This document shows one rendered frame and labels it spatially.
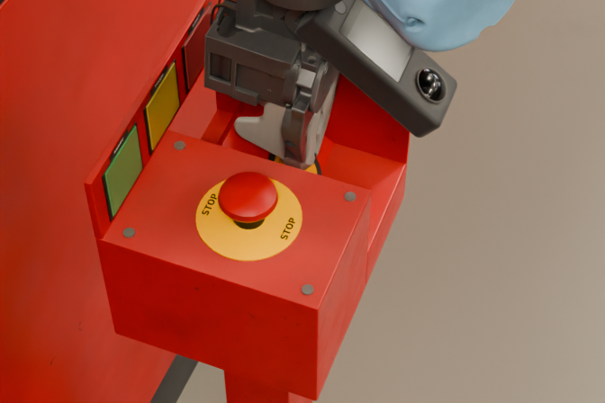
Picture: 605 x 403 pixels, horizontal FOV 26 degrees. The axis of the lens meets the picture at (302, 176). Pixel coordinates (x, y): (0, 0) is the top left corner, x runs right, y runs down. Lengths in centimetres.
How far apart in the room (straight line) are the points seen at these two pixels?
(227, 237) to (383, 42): 17
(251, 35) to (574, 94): 123
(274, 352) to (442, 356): 85
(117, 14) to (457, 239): 83
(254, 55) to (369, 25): 8
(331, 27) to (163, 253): 19
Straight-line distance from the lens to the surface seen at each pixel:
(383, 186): 100
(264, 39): 87
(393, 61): 86
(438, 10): 67
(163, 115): 92
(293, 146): 90
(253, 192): 86
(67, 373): 132
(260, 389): 112
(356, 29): 85
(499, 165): 195
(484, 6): 69
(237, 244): 87
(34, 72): 105
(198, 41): 95
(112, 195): 87
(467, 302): 180
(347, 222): 89
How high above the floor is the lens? 149
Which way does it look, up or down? 51 degrees down
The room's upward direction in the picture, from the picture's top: straight up
